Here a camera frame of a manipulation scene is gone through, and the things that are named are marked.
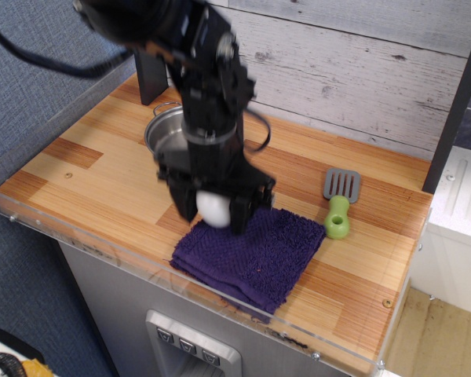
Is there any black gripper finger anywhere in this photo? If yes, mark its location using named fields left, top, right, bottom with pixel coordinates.
left=229, top=196, right=258, bottom=235
left=168, top=181, right=198, bottom=222

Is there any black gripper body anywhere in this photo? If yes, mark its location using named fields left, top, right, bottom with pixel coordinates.
left=156, top=136, right=276, bottom=207

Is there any white egg-shaped cup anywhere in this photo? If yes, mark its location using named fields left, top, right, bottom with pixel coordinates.
left=195, top=190, right=231, bottom=229

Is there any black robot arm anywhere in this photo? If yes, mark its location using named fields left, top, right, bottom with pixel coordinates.
left=75, top=1, right=276, bottom=235

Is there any purple folded towel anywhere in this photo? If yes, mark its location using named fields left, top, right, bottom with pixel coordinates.
left=170, top=209, right=326, bottom=321

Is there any small steel pot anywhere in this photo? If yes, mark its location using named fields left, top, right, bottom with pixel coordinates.
left=144, top=101, right=188, bottom=160

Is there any grey toy fridge cabinet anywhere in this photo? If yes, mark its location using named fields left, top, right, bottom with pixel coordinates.
left=60, top=243, right=343, bottom=376

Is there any silver dispenser button panel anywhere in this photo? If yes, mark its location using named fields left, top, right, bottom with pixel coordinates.
left=145, top=309, right=243, bottom=376

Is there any white toy sink counter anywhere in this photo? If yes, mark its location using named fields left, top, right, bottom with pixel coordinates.
left=410, top=147, right=471, bottom=312

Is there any black and yellow object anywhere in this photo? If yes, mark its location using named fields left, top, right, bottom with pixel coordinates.
left=0, top=329, right=56, bottom=377

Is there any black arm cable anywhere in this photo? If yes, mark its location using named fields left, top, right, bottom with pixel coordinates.
left=243, top=109, right=272, bottom=153

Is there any green handled grey spatula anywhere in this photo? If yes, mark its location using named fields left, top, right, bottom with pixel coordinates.
left=323, top=168, right=361, bottom=240

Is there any black right shelf post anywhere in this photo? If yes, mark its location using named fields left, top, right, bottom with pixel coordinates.
left=422, top=50, right=471, bottom=194

